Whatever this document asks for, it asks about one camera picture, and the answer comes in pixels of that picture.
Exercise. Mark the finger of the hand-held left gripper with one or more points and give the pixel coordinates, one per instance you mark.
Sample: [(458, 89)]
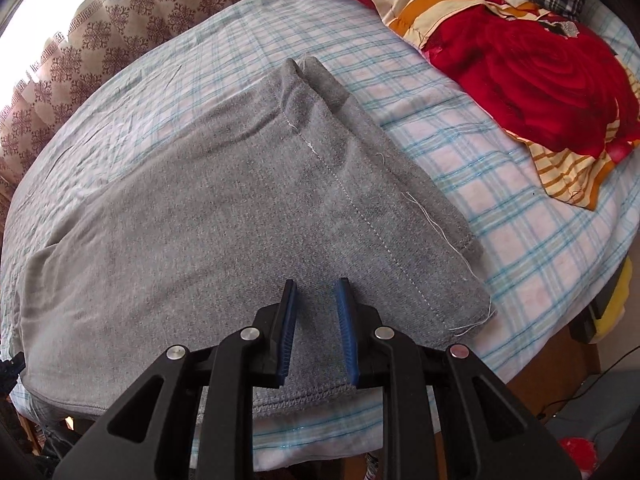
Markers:
[(11, 370)]

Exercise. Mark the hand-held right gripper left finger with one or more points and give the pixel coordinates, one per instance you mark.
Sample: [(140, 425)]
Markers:
[(284, 340)]

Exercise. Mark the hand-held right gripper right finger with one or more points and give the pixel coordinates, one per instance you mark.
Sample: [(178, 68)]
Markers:
[(347, 340)]

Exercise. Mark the wooden bed frame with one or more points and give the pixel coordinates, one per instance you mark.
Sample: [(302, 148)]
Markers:
[(550, 370)]

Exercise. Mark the red floral quilt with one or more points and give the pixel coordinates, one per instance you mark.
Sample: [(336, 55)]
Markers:
[(540, 75)]

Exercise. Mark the black box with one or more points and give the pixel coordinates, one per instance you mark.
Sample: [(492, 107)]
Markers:
[(585, 327)]

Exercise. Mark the red round object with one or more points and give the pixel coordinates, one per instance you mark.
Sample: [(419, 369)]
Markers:
[(577, 455)]

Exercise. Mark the brown patterned curtain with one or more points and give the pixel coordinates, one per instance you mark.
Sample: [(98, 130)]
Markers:
[(125, 20)]

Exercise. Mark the plaid bed sheet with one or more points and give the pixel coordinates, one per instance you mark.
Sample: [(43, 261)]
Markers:
[(500, 200)]

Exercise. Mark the yellow cloth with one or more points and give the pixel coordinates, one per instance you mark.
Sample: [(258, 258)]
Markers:
[(617, 305)]

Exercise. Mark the grey knit sweater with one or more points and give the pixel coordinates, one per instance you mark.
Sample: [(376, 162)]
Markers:
[(200, 210)]

